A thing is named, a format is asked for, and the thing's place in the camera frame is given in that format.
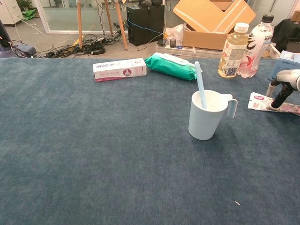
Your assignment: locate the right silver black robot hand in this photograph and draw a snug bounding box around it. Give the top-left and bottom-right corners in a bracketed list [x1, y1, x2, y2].
[266, 69, 300, 111]

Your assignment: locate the floral toothpaste tube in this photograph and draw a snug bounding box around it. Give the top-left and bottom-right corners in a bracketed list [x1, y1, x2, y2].
[247, 92, 300, 116]

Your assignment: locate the light blue toothbrush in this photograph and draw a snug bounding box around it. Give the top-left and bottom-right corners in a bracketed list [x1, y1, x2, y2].
[194, 61, 208, 110]

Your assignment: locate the blue cardboard box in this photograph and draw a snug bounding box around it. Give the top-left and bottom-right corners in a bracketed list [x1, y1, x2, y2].
[268, 50, 300, 82]

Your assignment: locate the large brown cardboard box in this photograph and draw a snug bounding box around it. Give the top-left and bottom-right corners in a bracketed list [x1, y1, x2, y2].
[172, 0, 256, 51]

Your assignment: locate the white pink toothpaste carton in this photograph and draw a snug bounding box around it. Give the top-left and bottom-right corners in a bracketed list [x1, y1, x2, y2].
[92, 58, 148, 83]

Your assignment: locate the black cloth cover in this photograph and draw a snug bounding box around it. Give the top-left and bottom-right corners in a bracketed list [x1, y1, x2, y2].
[271, 19, 300, 53]

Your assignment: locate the pink drink bottle black cap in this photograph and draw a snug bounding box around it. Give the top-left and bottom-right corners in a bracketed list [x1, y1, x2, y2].
[237, 14, 275, 79]

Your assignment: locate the yellow drink bottle white cap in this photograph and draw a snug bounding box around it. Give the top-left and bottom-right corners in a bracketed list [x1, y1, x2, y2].
[217, 22, 249, 79]

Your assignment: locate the green wet wipes pack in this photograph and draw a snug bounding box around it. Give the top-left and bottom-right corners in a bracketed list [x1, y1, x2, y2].
[144, 52, 203, 82]

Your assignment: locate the white plastic bag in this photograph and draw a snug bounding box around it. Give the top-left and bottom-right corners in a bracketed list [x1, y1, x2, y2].
[165, 24, 185, 46]

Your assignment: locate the black computer tower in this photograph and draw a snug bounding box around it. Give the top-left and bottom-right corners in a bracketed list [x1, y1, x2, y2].
[126, 4, 165, 47]

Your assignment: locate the wooden stand leg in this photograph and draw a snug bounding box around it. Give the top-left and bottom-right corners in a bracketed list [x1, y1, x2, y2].
[114, 0, 128, 51]
[76, 0, 84, 49]
[104, 0, 114, 35]

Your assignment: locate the blue felt table mat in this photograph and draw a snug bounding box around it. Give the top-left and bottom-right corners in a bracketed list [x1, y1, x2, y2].
[0, 57, 300, 225]

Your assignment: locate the green bag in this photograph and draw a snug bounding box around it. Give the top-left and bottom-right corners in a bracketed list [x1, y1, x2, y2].
[21, 8, 38, 21]

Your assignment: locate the dark blue machine base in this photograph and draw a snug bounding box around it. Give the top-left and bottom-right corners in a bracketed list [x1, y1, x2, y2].
[0, 20, 37, 59]

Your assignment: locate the white cabinet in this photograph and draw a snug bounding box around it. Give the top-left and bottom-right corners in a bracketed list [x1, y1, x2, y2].
[0, 0, 24, 25]

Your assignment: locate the light blue cup with handle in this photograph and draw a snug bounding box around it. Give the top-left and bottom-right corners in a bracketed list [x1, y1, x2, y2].
[188, 90, 239, 141]

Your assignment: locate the aluminium rail stack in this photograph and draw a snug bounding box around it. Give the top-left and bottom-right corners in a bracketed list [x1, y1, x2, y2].
[155, 44, 223, 60]

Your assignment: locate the blue network cable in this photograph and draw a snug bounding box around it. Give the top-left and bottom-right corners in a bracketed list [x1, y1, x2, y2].
[127, 18, 164, 36]

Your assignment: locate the black cable bundle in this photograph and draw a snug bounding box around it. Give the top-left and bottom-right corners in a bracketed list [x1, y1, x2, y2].
[37, 34, 128, 59]

